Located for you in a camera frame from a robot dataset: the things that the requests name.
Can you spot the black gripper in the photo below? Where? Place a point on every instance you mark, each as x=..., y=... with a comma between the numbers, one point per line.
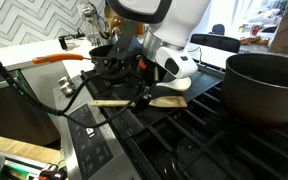
x=127, y=60

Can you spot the wooden spatula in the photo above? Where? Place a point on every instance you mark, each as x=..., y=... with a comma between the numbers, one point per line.
x=161, y=102

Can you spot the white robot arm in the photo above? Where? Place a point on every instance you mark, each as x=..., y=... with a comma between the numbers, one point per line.
x=170, y=24

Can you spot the round wooden spoon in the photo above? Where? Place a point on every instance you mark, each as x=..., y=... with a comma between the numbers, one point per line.
x=112, y=18

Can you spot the white spoon rest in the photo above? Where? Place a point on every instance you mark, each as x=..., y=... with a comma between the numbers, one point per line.
x=177, y=84

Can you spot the black gas stove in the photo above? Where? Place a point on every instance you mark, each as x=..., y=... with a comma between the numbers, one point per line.
x=199, y=142

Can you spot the black chair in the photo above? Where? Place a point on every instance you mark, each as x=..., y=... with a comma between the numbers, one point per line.
x=217, y=41

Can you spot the large black pot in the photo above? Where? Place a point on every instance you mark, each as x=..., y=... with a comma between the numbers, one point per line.
x=255, y=89

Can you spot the wooden butcher block cart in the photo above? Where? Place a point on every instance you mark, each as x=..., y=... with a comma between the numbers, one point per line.
x=30, y=151

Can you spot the orange-handled black frying pan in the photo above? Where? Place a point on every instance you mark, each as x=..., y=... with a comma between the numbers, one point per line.
x=100, y=58

